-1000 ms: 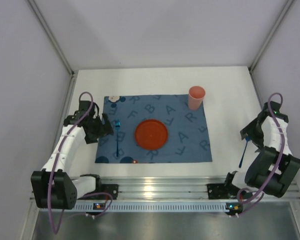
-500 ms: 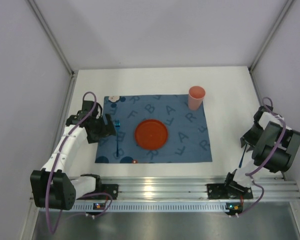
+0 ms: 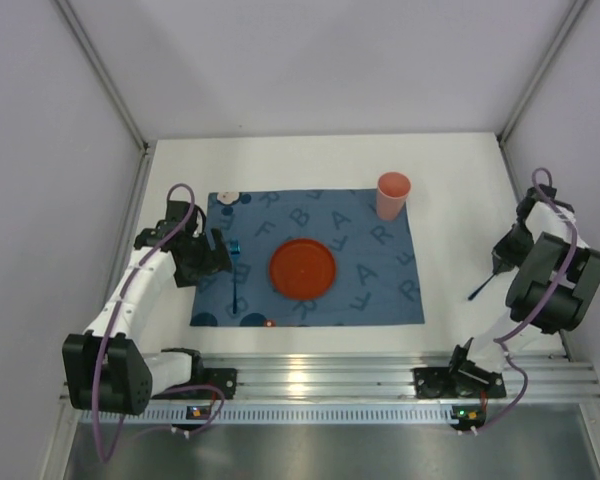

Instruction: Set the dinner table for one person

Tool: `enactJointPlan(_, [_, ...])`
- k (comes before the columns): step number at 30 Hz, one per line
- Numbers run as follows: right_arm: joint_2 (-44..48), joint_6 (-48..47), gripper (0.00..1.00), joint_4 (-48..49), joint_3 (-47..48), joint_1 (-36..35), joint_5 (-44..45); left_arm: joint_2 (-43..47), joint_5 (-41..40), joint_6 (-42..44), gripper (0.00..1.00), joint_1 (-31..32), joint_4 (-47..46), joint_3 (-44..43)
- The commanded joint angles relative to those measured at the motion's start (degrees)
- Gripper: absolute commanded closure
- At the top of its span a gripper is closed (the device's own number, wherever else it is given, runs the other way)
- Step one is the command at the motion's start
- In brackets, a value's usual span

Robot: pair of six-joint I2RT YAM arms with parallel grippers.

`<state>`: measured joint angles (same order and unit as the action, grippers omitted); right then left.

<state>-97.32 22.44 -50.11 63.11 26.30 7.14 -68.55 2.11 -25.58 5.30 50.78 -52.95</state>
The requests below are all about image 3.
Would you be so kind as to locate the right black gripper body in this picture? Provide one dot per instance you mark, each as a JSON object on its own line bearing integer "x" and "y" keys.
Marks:
{"x": 500, "y": 262}

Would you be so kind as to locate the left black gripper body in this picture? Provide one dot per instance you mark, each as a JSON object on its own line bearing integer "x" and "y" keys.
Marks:
{"x": 216, "y": 248}

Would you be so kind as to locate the blue fork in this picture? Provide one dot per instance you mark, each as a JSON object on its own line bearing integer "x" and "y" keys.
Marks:
{"x": 235, "y": 252}

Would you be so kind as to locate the blue spoon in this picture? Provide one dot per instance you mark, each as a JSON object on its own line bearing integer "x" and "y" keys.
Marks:
{"x": 480, "y": 288}

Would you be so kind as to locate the blue letter-print placemat cloth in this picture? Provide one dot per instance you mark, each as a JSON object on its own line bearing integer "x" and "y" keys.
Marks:
{"x": 377, "y": 282}

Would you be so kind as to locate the red round plate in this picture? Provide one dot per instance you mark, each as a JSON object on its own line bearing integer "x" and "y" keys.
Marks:
{"x": 302, "y": 269}

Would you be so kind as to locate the pink plastic cup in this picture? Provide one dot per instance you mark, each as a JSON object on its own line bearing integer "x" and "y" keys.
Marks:
{"x": 392, "y": 191}

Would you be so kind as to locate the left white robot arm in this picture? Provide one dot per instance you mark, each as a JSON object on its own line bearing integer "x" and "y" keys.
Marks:
{"x": 104, "y": 366}

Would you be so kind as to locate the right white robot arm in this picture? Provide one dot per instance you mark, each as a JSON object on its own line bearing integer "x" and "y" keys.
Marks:
{"x": 557, "y": 275}

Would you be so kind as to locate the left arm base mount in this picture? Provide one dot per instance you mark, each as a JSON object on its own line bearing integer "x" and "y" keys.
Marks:
{"x": 225, "y": 379}

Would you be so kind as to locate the aluminium mounting rail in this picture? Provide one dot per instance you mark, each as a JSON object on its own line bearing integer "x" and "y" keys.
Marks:
{"x": 314, "y": 377}

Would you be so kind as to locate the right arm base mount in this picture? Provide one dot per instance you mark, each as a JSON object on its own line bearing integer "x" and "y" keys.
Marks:
{"x": 441, "y": 383}

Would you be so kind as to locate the perforated cable tray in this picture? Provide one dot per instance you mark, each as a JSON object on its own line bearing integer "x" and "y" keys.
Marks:
{"x": 233, "y": 413}

